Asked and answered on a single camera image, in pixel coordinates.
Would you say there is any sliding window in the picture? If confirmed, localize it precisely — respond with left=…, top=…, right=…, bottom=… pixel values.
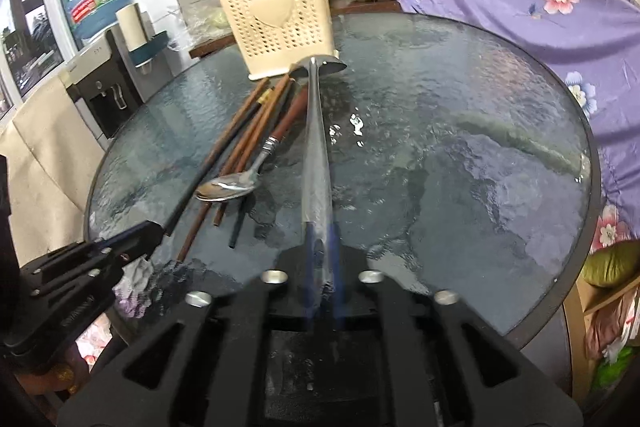
left=0, top=0, right=66, bottom=122

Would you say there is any wooden-handled metal spoon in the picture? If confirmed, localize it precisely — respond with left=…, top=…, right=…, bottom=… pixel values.
left=194, top=87, right=310, bottom=204

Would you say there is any grey water dispenser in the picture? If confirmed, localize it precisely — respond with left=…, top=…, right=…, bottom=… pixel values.
left=65, top=27, right=146, bottom=140

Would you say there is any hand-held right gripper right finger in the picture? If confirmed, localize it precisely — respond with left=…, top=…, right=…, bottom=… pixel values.
left=325, top=227, right=583, bottom=427

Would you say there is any wooden storage shelf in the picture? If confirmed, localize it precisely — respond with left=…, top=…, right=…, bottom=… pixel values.
left=562, top=274, right=640, bottom=403

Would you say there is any purple floral cloth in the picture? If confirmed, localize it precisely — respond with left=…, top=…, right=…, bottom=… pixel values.
left=397, top=0, right=640, bottom=258

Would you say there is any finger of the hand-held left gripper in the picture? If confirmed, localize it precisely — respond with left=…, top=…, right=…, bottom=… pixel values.
left=92, top=227, right=151, bottom=254
left=102, top=219, right=166, bottom=265

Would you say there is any cream plastic utensil holder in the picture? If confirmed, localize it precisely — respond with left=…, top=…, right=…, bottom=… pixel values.
left=212, top=0, right=341, bottom=82

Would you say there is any white and teal cup dispenser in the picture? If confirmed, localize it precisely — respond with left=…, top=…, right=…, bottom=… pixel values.
left=115, top=3, right=171, bottom=75

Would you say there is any olive green cushion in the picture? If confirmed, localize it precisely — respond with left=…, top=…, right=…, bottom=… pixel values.
left=582, top=241, right=640, bottom=288

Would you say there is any clear plastic bag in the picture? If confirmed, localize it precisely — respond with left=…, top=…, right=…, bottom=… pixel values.
left=170, top=4, right=231, bottom=50

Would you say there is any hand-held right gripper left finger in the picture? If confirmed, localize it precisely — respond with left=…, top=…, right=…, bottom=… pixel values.
left=56, top=227, right=321, bottom=427

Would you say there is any long metal ladle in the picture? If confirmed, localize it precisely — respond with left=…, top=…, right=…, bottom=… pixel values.
left=289, top=55, right=348, bottom=323

